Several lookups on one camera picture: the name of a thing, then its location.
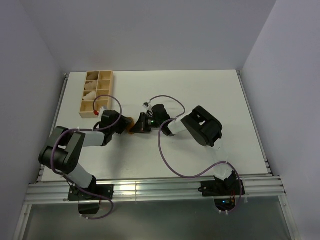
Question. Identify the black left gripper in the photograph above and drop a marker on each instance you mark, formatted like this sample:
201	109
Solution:
124	122

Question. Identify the cream rolled sock top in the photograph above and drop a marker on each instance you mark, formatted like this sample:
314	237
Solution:
92	76

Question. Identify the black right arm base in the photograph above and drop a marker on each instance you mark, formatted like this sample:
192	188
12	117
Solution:
224	193

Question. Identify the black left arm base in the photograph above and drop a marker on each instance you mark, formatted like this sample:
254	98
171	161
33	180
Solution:
90	200

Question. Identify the mustard yellow striped sock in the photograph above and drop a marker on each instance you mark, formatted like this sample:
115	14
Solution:
130	125

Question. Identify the cream rolled sock middle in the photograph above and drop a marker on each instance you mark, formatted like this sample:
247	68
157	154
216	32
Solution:
90	85

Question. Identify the cream rolled sock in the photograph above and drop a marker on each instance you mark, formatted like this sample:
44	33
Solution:
92	76
90	85
90	96

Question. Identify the cream rolled sock lower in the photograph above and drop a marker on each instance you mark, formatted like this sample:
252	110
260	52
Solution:
90	96

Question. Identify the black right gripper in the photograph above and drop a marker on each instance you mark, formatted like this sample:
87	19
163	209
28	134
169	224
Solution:
141	127

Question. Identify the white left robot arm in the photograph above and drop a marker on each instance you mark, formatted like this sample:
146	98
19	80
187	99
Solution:
62	150

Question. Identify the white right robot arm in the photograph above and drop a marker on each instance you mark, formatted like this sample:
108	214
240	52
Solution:
205	129

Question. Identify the wooden compartment organizer box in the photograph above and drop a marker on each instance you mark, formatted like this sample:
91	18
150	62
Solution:
105	86

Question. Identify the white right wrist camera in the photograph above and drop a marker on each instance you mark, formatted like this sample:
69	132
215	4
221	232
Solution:
147	105

